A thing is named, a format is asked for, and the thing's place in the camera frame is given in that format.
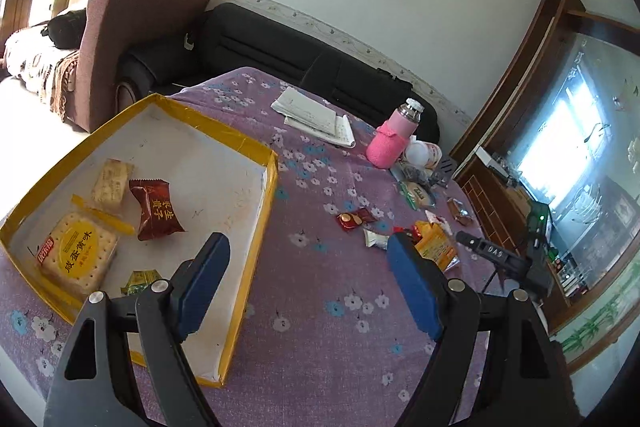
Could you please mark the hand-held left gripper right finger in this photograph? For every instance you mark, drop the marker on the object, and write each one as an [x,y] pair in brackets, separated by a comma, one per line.
[412,287]

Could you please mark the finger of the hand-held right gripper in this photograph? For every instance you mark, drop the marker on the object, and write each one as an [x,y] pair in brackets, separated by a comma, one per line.
[487,252]

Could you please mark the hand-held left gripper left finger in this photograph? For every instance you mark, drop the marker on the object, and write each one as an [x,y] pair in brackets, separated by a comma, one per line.
[200,292]

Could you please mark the orange cracker packet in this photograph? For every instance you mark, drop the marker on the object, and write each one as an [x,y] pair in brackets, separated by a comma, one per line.
[437,247]

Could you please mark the small white sachet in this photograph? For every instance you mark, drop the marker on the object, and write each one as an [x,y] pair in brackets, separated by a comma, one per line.
[375,239]

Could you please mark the yellow cardboard box tray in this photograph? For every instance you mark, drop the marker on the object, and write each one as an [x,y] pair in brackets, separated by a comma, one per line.
[200,167]

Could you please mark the small red candy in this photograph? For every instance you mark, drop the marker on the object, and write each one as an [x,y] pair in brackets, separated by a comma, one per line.
[402,232]

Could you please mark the green candy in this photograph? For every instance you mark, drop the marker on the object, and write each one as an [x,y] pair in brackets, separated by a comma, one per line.
[140,282]

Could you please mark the red snack packet round print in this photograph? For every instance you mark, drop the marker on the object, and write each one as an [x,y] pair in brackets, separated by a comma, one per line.
[355,219]

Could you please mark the pale pastry packet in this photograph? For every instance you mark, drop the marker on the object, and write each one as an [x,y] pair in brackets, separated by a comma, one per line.
[417,194]

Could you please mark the brown red snack packet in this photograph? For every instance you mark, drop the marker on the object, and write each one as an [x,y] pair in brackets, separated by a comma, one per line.
[155,212]

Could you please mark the grey metal holder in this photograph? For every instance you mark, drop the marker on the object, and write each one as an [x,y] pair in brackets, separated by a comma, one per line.
[447,167]

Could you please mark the white flat box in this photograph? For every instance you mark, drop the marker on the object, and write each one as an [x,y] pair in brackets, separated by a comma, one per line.
[487,155]

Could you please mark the purple floral tablecloth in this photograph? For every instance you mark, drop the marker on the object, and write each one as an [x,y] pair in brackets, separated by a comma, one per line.
[325,332]

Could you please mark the dark plastic bag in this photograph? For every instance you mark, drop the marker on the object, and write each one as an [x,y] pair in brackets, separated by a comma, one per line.
[412,174]

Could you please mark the white plastic cup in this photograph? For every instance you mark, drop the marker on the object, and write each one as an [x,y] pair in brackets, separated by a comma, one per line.
[422,154]

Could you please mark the pale yellow cracker packet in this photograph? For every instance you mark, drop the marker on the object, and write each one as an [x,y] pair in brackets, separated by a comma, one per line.
[75,252]

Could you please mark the clear cracker packet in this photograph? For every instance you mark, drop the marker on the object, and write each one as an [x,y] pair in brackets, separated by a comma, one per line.
[111,184]

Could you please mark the pink sleeved thermos bottle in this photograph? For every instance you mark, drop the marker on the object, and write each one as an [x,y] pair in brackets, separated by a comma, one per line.
[390,142]

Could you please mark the wooden glass cabinet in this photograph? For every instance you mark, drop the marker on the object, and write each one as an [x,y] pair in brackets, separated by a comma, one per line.
[505,97]

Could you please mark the white lined notebook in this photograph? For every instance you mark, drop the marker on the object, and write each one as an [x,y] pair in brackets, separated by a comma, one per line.
[332,133]

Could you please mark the white paper booklet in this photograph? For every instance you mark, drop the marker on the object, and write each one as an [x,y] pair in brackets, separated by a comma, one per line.
[305,107]

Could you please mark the brown sofa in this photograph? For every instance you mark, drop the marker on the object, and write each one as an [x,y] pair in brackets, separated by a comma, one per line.
[115,57]

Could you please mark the black sofa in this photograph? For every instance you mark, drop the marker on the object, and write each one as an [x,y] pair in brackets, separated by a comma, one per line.
[260,47]

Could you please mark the patterned sofa blanket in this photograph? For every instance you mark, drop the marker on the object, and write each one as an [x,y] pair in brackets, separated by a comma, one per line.
[35,62]

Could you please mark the black bag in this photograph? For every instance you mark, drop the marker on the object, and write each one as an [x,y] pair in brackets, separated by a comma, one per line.
[65,27]

